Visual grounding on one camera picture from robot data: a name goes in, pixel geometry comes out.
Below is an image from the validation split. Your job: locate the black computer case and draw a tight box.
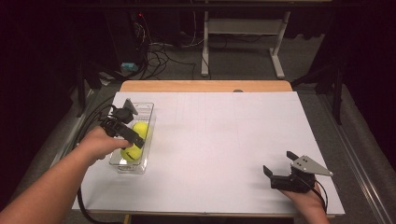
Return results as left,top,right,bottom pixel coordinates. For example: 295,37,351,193
104,10,148,64

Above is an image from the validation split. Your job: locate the clear plastic container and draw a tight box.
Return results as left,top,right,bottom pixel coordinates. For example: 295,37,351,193
108,102,157,175

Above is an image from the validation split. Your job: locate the person's left hand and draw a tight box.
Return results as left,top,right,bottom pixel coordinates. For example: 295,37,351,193
75,125,134,163

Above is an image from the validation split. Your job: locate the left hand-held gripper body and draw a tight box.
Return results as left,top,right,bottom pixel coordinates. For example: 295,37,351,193
99,98,139,142

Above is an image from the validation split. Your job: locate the tangle of floor cables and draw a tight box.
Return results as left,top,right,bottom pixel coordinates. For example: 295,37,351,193
136,12,213,81

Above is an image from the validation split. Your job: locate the person's right hand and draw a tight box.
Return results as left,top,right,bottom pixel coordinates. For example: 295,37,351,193
279,183,325,214

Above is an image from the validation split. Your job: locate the white metal desk frame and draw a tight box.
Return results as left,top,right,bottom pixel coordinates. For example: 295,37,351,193
200,10,292,79

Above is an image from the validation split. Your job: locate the right hand-held gripper black cable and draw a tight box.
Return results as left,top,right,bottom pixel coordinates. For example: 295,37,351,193
306,178,330,216

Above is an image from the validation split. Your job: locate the yellow tennis ball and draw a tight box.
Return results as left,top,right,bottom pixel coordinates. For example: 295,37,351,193
120,144,144,162
132,120,150,140

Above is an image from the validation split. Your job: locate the black metal stand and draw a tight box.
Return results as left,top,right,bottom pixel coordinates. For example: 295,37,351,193
290,59,347,126
74,60,104,119

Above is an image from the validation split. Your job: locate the small teal object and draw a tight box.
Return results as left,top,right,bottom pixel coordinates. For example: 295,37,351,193
120,62,139,73

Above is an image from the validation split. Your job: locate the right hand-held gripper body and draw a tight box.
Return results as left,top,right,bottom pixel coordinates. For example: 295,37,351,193
270,155,334,194

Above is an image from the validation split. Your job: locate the left hand-held gripper black cable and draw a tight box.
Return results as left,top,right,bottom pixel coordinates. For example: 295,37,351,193
73,104,125,224

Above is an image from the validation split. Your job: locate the wooden table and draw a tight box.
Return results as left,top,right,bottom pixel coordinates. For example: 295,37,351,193
120,79,293,93

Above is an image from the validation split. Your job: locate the hand-held gripper black cable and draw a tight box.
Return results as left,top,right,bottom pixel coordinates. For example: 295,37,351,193
306,178,330,216
73,104,125,224

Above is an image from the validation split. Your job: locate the white table cover board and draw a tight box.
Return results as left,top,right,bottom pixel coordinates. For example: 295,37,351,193
72,91,346,217

